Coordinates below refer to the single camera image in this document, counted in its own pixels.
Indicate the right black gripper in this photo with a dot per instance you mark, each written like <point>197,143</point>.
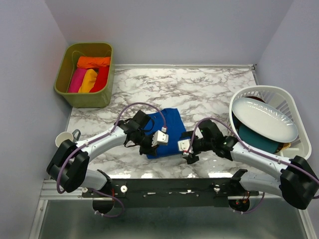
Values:
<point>191,158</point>

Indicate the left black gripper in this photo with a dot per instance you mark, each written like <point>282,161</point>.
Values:
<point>149,150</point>

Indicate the blue printed t shirt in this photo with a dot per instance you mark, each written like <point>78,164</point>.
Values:
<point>175,128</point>

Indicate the olive green plastic bin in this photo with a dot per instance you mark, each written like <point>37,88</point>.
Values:
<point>72,54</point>

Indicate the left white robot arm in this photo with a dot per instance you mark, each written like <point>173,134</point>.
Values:
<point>69,165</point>

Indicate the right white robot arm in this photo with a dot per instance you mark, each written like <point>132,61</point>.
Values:
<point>290,178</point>

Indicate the white round plate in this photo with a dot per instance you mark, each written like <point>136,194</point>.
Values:
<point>265,120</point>

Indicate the grey mug behind cup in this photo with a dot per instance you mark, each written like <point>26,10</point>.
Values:
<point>76,135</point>

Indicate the dark brown bowl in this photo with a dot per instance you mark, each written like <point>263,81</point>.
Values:
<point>256,98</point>

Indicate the teal round plate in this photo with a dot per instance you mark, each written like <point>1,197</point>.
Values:
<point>256,140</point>

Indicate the red rolled t shirt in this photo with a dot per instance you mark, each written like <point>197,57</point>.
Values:
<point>101,79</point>

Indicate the yellow rolled t shirt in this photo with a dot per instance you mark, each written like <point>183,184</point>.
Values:
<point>89,81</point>

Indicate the pink rolled t shirt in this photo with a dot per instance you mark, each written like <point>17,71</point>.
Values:
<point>77,80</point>

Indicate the white plastic laundry basket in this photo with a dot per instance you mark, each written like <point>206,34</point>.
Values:
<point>282,101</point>

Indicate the orange rolled t shirt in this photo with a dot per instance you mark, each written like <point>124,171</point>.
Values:
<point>86,62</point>

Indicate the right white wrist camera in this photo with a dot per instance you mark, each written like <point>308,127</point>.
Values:
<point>184,146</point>

